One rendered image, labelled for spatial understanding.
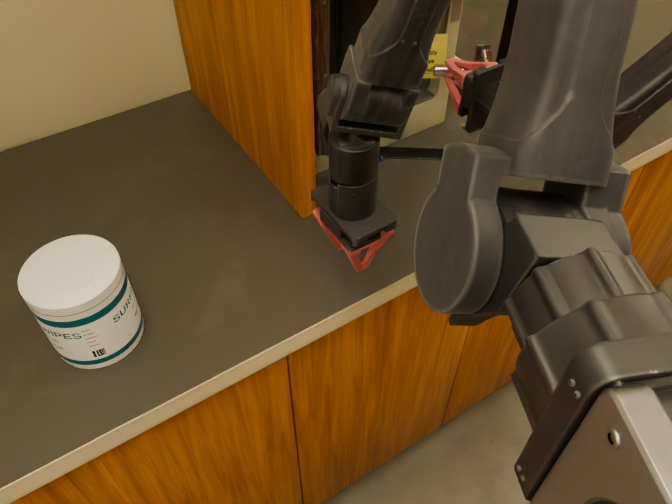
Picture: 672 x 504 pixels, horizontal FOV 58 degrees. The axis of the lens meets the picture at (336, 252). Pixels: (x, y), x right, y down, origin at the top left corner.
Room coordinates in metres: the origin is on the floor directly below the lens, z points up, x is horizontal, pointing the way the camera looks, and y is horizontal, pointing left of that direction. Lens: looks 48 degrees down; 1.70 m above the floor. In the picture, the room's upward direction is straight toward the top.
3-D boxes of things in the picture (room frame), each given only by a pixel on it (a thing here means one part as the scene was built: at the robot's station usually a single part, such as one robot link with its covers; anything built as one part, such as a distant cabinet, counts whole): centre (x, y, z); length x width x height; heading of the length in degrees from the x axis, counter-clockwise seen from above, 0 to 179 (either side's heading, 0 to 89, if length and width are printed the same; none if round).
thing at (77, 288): (0.52, 0.35, 1.02); 0.13 x 0.13 x 0.15
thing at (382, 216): (0.54, -0.02, 1.21); 0.10 x 0.07 x 0.07; 33
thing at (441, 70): (0.84, -0.20, 1.20); 0.10 x 0.05 x 0.03; 87
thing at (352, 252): (0.53, -0.03, 1.14); 0.07 x 0.07 x 0.09; 33
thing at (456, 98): (0.80, -0.20, 1.20); 0.09 x 0.07 x 0.07; 32
